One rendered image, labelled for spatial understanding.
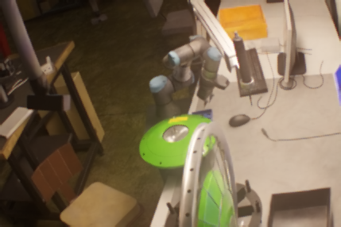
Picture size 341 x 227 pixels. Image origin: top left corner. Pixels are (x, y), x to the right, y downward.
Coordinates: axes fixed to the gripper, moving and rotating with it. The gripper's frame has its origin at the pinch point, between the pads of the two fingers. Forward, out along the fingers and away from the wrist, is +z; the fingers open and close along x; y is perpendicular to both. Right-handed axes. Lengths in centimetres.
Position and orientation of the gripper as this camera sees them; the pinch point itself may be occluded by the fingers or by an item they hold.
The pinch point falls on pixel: (206, 105)
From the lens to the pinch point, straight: 191.1
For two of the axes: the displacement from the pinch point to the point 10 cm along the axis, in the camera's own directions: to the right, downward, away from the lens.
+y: -7.9, -5.3, 3.2
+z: -1.0, 6.2, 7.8
